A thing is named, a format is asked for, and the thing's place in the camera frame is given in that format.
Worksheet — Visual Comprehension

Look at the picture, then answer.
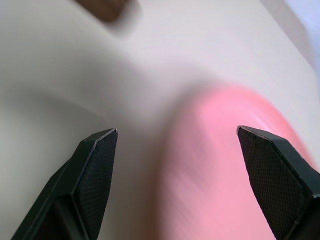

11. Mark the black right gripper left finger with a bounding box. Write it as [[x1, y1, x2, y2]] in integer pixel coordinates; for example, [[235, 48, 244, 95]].
[[11, 128, 119, 240]]

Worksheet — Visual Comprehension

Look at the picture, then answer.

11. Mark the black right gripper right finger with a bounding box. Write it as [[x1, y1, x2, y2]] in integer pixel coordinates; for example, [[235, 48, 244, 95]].
[[236, 125, 320, 240]]

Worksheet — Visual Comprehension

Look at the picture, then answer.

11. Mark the wooden dish rack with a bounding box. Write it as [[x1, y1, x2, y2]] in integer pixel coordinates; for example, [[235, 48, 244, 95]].
[[74, 0, 141, 25]]

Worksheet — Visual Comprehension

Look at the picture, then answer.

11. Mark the pink plate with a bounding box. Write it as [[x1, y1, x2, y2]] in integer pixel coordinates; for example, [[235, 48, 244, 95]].
[[157, 84, 313, 240]]

